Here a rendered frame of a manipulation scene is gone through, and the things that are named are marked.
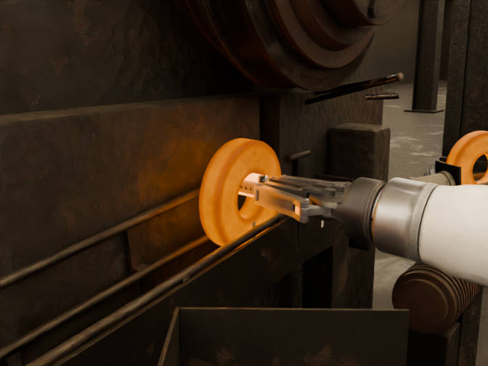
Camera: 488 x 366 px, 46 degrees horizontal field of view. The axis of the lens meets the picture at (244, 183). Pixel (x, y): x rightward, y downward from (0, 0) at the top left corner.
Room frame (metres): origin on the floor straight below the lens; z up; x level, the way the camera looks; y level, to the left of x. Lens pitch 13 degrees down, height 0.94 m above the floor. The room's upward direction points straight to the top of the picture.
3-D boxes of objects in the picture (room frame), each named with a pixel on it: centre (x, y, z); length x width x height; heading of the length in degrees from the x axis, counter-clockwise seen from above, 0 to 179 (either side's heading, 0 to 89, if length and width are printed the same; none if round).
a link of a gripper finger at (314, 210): (0.65, -0.09, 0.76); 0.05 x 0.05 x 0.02; 56
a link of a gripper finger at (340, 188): (0.72, -0.08, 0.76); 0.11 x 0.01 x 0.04; 53
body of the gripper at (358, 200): (0.67, -0.13, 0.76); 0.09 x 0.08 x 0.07; 54
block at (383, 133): (1.10, -0.22, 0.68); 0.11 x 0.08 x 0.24; 54
